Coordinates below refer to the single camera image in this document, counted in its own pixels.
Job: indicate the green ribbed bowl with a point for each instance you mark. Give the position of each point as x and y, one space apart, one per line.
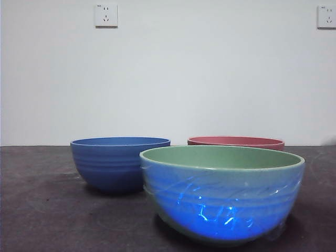
194 189

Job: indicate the red ribbed bowl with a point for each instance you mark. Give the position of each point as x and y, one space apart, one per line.
236 143

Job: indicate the blue ribbed bowl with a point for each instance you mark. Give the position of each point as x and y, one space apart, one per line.
105 165

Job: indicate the white wall socket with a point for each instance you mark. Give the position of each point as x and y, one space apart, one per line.
327 16
106 15

